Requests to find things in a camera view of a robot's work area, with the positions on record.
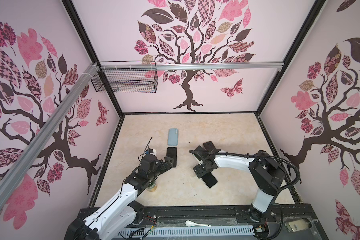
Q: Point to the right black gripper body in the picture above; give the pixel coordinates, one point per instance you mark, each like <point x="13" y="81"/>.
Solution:
<point x="201" y="169"/>

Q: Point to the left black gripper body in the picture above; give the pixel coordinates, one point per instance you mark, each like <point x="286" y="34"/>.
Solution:
<point x="160" y="167"/>

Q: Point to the phone with white case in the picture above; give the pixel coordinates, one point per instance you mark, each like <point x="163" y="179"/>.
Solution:
<point x="209" y="180"/>

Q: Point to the black smartphone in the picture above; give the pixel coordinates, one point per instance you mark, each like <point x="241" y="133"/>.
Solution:
<point x="172" y="154"/>

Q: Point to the light blue phone case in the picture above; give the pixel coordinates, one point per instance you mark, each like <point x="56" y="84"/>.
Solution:
<point x="173" y="137"/>

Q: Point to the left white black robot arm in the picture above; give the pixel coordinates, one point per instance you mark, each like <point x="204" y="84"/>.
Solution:
<point x="122" y="209"/>

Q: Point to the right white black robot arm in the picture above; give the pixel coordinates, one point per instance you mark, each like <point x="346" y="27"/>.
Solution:
<point x="267" y="173"/>

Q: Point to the phone with pink case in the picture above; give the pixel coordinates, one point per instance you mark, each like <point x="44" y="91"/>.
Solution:
<point x="205" y="147"/>

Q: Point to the green gold drink can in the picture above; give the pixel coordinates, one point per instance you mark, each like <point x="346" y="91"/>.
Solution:
<point x="152" y="186"/>

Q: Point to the white plastic spoon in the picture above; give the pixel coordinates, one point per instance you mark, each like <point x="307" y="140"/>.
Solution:
<point x="193" y="224"/>

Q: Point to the beige box under bench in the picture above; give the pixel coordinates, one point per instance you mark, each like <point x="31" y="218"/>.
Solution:
<point x="298" y="225"/>

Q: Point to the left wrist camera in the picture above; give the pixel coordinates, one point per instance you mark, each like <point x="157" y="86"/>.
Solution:
<point x="151" y="152"/>

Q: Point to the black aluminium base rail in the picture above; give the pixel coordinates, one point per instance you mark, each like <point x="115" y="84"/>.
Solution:
<point x="240" y="213"/>

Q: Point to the white slotted cable duct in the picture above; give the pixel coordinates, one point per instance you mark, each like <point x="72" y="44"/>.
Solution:
<point x="182" y="232"/>

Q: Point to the black wire basket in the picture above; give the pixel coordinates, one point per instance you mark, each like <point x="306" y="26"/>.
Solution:
<point x="126" y="77"/>

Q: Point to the back aluminium wall rail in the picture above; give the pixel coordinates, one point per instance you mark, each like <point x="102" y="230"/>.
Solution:
<point x="210" y="66"/>

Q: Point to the aluminium wall rail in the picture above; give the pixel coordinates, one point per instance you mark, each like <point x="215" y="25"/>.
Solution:
<point x="210" y="66"/>
<point x="16" y="173"/>

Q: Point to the left aluminium wall rail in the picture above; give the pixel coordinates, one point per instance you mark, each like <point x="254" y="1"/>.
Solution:
<point x="16" y="173"/>

